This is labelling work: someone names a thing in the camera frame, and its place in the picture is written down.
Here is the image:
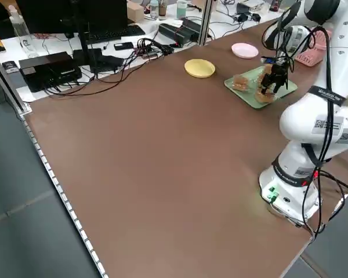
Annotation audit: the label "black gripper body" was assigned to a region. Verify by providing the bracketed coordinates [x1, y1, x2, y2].
[265, 62, 288, 85]

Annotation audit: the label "green rectangular tray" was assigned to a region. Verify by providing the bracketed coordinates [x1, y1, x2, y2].
[223, 65, 298, 110]

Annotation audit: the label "small pink slotted basket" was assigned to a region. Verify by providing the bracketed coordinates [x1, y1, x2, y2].
[294, 28, 334, 68]

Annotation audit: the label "white round plate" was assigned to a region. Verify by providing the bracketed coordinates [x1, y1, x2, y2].
[231, 42, 259, 60]

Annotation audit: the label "yellow round plate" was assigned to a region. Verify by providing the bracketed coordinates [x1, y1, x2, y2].
[184, 58, 216, 78]

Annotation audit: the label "black power supply unit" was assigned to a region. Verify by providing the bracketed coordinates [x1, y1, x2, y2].
[158, 17, 202, 47]

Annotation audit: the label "teal cup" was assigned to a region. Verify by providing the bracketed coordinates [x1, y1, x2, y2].
[176, 0, 189, 19]

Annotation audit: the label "brown cardboard box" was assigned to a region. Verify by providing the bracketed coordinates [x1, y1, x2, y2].
[126, 1, 145, 23]

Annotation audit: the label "black keyboard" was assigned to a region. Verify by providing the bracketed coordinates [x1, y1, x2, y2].
[85, 25, 146, 45]

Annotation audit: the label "black monitor stand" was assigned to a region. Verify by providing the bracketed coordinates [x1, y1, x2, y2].
[72, 28, 125, 73]

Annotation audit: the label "black computer monitor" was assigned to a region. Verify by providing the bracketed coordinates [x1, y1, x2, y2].
[16, 0, 128, 35]

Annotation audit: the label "black equipment box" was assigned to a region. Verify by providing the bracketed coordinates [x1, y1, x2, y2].
[19, 51, 82, 93]

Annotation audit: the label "clear plastic bottle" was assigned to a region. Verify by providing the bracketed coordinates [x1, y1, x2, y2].
[8, 5, 39, 58]

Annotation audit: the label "small black box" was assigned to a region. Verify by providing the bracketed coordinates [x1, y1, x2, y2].
[2, 60, 20, 74]

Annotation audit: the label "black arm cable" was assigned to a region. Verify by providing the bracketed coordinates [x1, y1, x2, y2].
[274, 8, 348, 240]

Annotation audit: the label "aluminium camera post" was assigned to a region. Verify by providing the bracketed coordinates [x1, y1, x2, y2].
[198, 0, 213, 46]

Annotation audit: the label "black desk cable bundle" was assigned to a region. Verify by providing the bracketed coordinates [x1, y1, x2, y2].
[43, 37, 175, 98]

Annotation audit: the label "aluminium corner post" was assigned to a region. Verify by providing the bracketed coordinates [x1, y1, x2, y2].
[0, 43, 32, 116]

